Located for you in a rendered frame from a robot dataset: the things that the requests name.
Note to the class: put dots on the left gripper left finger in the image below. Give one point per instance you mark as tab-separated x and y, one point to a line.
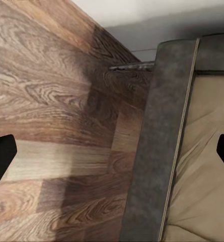
8	150

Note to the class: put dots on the bed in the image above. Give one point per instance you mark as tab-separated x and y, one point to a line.
176	189

